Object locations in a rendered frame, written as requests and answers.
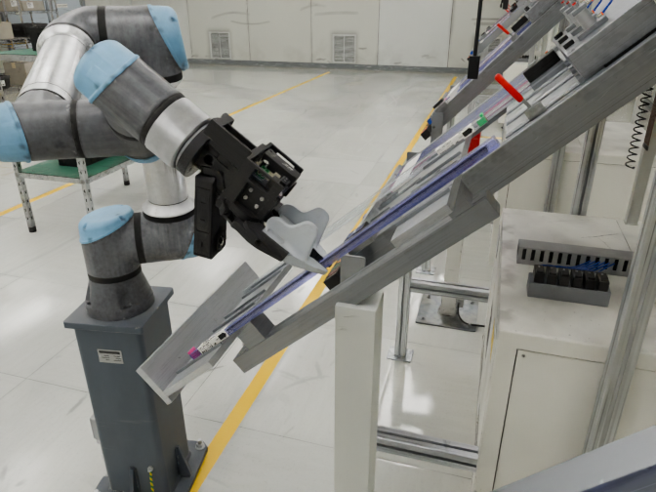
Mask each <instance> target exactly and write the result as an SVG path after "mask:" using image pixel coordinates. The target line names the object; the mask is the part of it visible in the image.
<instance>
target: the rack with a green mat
mask: <svg viewBox="0 0 656 492"><path fill-rule="evenodd" d="M36 58H37V51H33V49H32V48H29V49H20V50H12V51H3V52H0V61H20V62H35V60H36ZM4 101H5V96H4V92H3V88H2V84H1V80H0V103H3V102H4ZM76 162H77V167H70V166H60V164H59V160H58V159H57V160H46V161H43V162H41V163H38V164H35V165H32V166H30V167H27V168H24V169H22V168H21V163H20V162H12V164H13V168H14V172H15V177H16V180H17V184H18V188H19V192H20V199H21V203H22V207H23V210H24V214H25V218H26V222H27V226H28V230H29V232H36V231H37V229H36V224H35V221H34V217H33V213H32V209H31V205H30V201H29V197H28V192H27V188H26V184H25V180H24V178H26V179H34V180H43V181H52V182H61V183H71V184H80V185H81V186H82V191H83V196H84V201H85V206H86V211H87V214H89V213H91V212H93V211H95V208H94V203H93V198H92V193H91V189H90V183H91V182H93V181H95V180H98V179H100V178H102V177H104V176H106V175H109V174H111V173H113V172H115V171H118V170H120V169H122V176H123V182H124V185H129V184H130V180H129V174H128V168H127V166H129V165H131V164H133V163H135V161H132V160H130V159H129V158H127V157H126V156H110V157H108V158H106V159H104V160H101V161H99V162H97V163H94V164H92V165H89V166H87V167H86V162H85V158H76Z"/></svg>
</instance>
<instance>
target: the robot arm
mask: <svg viewBox="0 0 656 492"><path fill-rule="evenodd" d="M36 50H37V58H36V60H35V62H34V64H33V66H32V68H31V69H30V71H29V73H28V75H27V77H26V79H25V82H24V84H23V86H22V88H21V90H20V93H19V95H18V97H17V99H16V101H15V102H9V101H4V102H0V161H1V162H26V163H31V161H42V160H57V159H72V158H94V157H109V156H126V157H127V158H129V159H130V160H132V161H135V162H137V163H143V173H144V179H145V186H146V192H147V200H146V202H145V203H144V204H143V206H142V208H143V211H142V212H138V213H134V210H133V209H132V208H131V207H130V206H128V205H111V206H106V207H102V208H100V209H97V210H95V211H93V212H91V213H89V214H87V215H86V216H84V217H83V218H82V219H81V220H80V222H79V225H78V229H79V235H80V238H79V242H80V243H81V246H82V251H83V256H84V261H85V265H86V269H87V274H88V279H89V281H88V287H87V293H86V299H85V306H86V310H87V313H88V315H89V316H91V317H92V318H94V319H97V320H101V321H118V320H124V319H128V318H131V317H134V316H137V315H139V314H141V313H143V312H145V311H147V310H148V309H149V308H150V307H151V306H152V305H153V303H154V295H153V290H152V288H151V286H150V285H149V283H148V281H147V279H146V277H145V275H144V273H143V271H142V265H141V264H147V263H156V262H165V261H173V260H185V259H189V258H195V257H198V256H199V257H202V258H206V259H209V260H212V259H213V258H214V257H215V256H216V255H217V254H218V253H219V252H221V251H222V250H223V249H224V247H225V246H226V221H228V223H229V224H230V226H231V227H232V228H234V229H235V230H236V231H237V232H238V233H239V234H240V235H241V236H242V237H243V238H244V239H245V240H246V241H247V242H248V243H250V244H251V245H252V246H253V247H255V248H256V249H258V250H260V251H262V252H263V253H265V254H267V255H269V256H271V257H273V258H275V259H276V260H278V261H279V262H284V263H286V264H288V265H290V266H293V267H298V268H302V269H305V270H308V271H312V272H315V273H319V274H323V275H324V274H326V273H327V272H328V269H327V268H326V267H324V266H323V265H322V264H321V263H319V262H318V260H320V259H321V258H323V257H324V256H325V255H327V253H326V252H325V250H324V249H323V248H322V246H321V245H320V244H319V242H320V240H321V237H322V235H323V233H324V231H325V228H326V227H327V225H328V222H329V214H328V213H327V211H325V210H324V209H323V208H320V207H316V208H314V209H311V210H309V211H306V212H303V211H301V210H299V209H298V208H297V207H295V206H294V205H292V204H284V205H283V204H282V203H281V202H280V201H281V199H282V198H283V197H284V196H285V197H286V196H287V195H288V194H289V193H290V192H291V190H292V189H293V188H294V187H295V185H296V184H297V182H296V180H297V179H298V178H299V177H300V175H301V173H302V172H303V170H304V169H303V168H302V167H301V166H299V165H298V164H297V163H296V162H295V161H293V160H292V159H291V158H290V157H289V156H287V155H286V154H285V153H284V152H283V151H282V150H280V149H279V148H278V147H277V146H276V145H274V144H273V143H272V142H270V143H268V144H263V143H262V144H260V145H259V146H255V145H254V144H253V143H252V142H250V141H249V140H248V139H247V138H246V137H244V136H243V135H242V134H241V133H240V132H238V131H237V130H236V129H235V128H234V127H232V126H231V125H232V123H233V122H234V119H233V118H232V117H231V116H229V115H228V114H227V113H223V115H222V116H221V117H215V118H211V117H210V116H208V115H207V114H206V113H205V112H204V111H202V110H201V109H200V108H199V107H198V106H196V105H195V104H194V103H193V102H191V101H190V100H189V99H188V98H187V97H185V96H184V95H183V94H182V93H181V92H180V91H178V90H177V89H176V88H177V86H178V85H179V84H180V83H181V82H182V80H183V73H182V71H185V70H186V69H188V68H189V66H188V61H187V57H186V53H185V45H184V40H183V37H182V33H181V28H180V24H179V20H178V16H177V14H176V12H175V11H174V10H173V9H172V8H171V7H168V6H152V5H150V4H147V6H99V5H96V6H85V7H81V8H77V9H74V10H71V11H69V12H67V13H65V14H63V15H61V16H59V17H58V18H56V19H55V20H53V21H51V22H50V23H49V24H48V25H47V26H46V27H45V28H44V29H43V31H42V32H41V34H40V36H39V38H38V40H37V45H36ZM82 94H83V95H84V96H85V97H86V98H87V100H80V99H81V96H82ZM277 152H278V153H279V154H280V155H282V156H283V157H284V158H285V159H286V160H288V161H289V162H290V163H291V164H292V165H293V166H295V167H294V168H293V167H292V166H290V165H289V164H288V163H287V162H286V161H284V160H283V159H282V158H281V157H280V156H278V155H277ZM198 170H201V172H200V173H198V174H197V175H196V176H195V191H194V198H192V197H191V196H189V195H188V193H187V184H186V178H187V177H189V176H191V175H193V174H194V173H195V172H197V171H198ZM264 222H265V223H266V225H265V223H264Z"/></svg>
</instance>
